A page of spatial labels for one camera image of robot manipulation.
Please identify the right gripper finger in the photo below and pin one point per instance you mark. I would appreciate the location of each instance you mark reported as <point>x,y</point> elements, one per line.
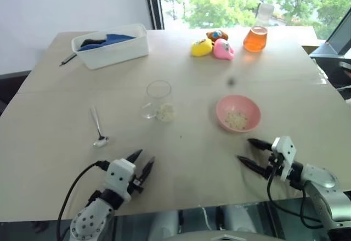
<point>261,144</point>
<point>253,165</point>

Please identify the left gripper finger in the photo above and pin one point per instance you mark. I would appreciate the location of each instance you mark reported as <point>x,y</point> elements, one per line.
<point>147,168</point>
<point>134,157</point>

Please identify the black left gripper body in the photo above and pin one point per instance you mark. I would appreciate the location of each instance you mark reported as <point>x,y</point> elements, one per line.
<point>138,183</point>

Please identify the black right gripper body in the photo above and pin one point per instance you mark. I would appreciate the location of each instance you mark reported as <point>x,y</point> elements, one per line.
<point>276,165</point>

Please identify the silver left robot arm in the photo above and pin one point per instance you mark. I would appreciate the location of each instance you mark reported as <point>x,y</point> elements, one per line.
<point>91,219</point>

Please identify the metal spoon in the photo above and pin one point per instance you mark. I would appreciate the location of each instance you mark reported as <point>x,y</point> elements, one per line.
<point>101,141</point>

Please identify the pink bowl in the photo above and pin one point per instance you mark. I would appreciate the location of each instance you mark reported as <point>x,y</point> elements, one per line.
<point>227,106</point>

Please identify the clear glass jar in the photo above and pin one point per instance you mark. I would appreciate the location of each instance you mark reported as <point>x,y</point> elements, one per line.
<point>153,103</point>

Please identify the dark equipment beside table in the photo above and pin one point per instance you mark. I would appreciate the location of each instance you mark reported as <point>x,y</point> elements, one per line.
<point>338,77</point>

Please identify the pink plush toy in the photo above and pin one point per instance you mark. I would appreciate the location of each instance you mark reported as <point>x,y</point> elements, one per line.
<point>222,49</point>

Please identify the glass flask with orange liquid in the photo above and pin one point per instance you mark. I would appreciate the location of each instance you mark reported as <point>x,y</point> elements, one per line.
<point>255,39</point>

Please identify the white plastic bin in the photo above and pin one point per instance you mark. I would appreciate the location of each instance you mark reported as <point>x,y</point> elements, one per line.
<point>115,51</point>

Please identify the yellow plush toy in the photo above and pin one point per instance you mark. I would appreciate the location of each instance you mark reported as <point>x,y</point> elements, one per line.
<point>201,48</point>

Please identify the brown plush toy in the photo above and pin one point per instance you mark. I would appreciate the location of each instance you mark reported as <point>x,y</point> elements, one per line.
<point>218,34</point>

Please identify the dark pen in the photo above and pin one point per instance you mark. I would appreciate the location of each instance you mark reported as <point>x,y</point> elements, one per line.
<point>67,60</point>

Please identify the blue cloth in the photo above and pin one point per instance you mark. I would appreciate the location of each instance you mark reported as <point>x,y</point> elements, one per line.
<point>118,39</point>

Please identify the black object in bin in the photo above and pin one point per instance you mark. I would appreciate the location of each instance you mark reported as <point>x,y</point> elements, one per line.
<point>91,42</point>

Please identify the dark laptop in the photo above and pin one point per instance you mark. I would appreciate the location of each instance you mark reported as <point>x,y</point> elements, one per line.
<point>338,39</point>

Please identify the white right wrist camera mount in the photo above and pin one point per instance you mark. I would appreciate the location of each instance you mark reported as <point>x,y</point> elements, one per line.
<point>286,153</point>

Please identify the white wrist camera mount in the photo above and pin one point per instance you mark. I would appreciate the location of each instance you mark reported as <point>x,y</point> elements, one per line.
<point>119,173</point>
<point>286,153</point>

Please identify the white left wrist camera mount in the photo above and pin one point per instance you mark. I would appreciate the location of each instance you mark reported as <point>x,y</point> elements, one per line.
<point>119,173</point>

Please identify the black window frame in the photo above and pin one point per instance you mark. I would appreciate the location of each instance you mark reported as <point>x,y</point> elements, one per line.
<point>153,3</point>

